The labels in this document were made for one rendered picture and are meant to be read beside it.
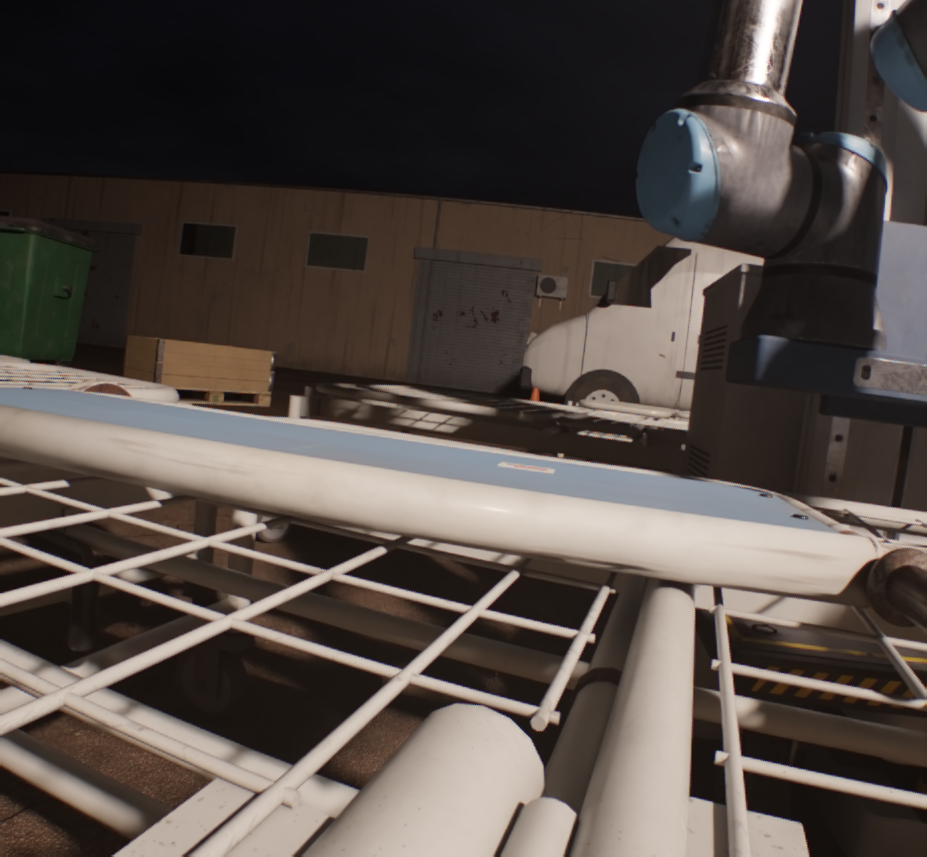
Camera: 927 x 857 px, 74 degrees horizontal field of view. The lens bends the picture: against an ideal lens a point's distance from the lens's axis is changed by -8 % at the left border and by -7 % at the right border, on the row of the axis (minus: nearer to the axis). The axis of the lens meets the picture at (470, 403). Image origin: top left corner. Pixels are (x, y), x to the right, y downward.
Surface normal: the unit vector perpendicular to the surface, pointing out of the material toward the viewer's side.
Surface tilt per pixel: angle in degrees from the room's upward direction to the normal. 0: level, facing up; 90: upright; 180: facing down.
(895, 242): 90
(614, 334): 89
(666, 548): 83
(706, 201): 125
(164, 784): 0
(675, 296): 89
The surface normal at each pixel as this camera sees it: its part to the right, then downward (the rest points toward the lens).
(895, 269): -0.14, 0.04
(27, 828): 0.12, -0.99
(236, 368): 0.75, 0.12
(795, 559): -0.17, -0.29
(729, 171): 0.26, 0.20
